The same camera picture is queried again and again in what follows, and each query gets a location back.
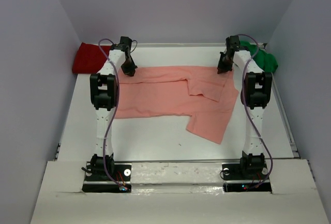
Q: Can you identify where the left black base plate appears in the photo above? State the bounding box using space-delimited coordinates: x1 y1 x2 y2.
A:
82 163 132 193

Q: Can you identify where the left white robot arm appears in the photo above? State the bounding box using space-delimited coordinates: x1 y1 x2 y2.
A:
88 36 137 182

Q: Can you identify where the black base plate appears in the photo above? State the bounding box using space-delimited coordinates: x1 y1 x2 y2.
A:
219 163 272 193
82 163 132 193

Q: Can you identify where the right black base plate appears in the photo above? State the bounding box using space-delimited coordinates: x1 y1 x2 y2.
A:
219 163 272 193

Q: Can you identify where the crumpled green t shirt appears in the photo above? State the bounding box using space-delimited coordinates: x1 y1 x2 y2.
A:
240 41 278 73

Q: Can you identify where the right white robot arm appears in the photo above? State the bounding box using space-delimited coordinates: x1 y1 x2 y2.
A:
217 35 273 181

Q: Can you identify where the folded red t shirt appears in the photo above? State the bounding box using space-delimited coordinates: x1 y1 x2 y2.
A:
72 42 107 74

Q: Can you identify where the pink t shirt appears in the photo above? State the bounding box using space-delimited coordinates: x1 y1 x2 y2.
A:
115 66 238 144

